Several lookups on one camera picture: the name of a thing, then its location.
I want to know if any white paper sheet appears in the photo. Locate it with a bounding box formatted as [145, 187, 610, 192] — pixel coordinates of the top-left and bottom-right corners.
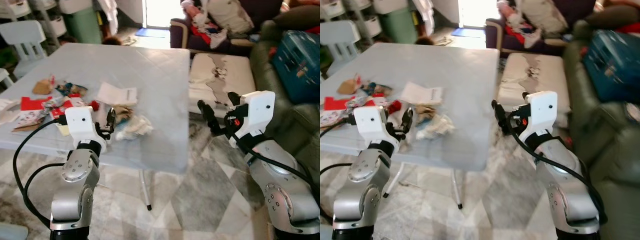
[96, 82, 139, 107]
[401, 81, 444, 106]

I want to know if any printed flat wrapper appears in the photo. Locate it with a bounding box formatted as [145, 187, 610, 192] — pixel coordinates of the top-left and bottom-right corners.
[10, 110, 57, 134]
[320, 109, 353, 130]

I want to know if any crumpled beige tissue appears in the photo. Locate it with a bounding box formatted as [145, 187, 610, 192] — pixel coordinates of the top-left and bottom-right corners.
[415, 105, 437, 121]
[116, 105, 135, 122]

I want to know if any blue door mat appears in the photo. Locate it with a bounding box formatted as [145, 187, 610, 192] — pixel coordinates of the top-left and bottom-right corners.
[451, 27, 487, 39]
[134, 27, 171, 39]

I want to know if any dark green sofa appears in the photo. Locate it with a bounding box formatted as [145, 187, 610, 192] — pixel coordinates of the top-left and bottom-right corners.
[249, 20, 321, 177]
[562, 20, 640, 240]

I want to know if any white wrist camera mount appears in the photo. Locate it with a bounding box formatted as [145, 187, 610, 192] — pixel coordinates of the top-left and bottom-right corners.
[64, 106, 101, 151]
[519, 90, 559, 147]
[234, 90, 276, 149]
[352, 106, 389, 152]

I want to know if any white plastic bag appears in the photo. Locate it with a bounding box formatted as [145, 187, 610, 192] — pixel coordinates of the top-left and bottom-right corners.
[0, 98, 22, 126]

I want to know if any person in beige clothes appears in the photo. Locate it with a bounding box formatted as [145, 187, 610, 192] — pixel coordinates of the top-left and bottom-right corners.
[180, 0, 256, 50]
[496, 0, 570, 50]

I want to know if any dark purple sofa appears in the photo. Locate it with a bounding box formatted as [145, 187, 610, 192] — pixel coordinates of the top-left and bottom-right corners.
[484, 0, 640, 57]
[169, 0, 321, 56]

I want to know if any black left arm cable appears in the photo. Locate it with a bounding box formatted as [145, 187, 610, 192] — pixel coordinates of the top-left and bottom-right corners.
[320, 116, 357, 221]
[12, 117, 69, 229]

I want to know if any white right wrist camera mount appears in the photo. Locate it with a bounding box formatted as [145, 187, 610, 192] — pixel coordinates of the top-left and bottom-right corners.
[519, 90, 559, 147]
[234, 90, 276, 149]

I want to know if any white folding table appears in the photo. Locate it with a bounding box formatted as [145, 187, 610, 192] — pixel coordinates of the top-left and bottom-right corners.
[0, 42, 192, 211]
[320, 42, 501, 211]

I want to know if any colourful crumpled wrapper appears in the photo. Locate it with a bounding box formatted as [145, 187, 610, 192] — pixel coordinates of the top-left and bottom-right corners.
[360, 82, 394, 99]
[54, 82, 89, 99]

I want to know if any beige cushioned ottoman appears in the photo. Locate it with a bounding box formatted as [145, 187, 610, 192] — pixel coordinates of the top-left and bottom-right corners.
[498, 52, 571, 115]
[188, 52, 257, 119]

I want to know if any green rubbish bin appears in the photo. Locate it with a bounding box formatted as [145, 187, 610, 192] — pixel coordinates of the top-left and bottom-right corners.
[380, 4, 419, 45]
[62, 4, 104, 45]

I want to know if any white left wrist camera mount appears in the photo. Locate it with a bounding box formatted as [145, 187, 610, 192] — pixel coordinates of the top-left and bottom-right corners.
[352, 106, 389, 152]
[64, 106, 101, 151]

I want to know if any white storage shelf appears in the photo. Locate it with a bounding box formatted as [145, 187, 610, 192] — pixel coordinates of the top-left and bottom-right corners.
[0, 0, 68, 40]
[320, 0, 383, 38]

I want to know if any flat red packet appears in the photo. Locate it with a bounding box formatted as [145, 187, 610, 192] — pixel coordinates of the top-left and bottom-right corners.
[324, 96, 357, 112]
[20, 96, 55, 112]

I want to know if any crumpled white tissue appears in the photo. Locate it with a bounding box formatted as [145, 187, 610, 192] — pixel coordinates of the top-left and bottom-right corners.
[114, 115, 154, 141]
[415, 115, 456, 141]

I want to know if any light blue plastic chair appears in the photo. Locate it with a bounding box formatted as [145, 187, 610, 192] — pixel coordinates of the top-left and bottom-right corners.
[320, 20, 362, 78]
[0, 20, 49, 79]

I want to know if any crumpled brown paper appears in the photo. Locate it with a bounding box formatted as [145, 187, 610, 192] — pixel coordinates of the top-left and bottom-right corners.
[337, 78, 360, 96]
[32, 78, 54, 96]

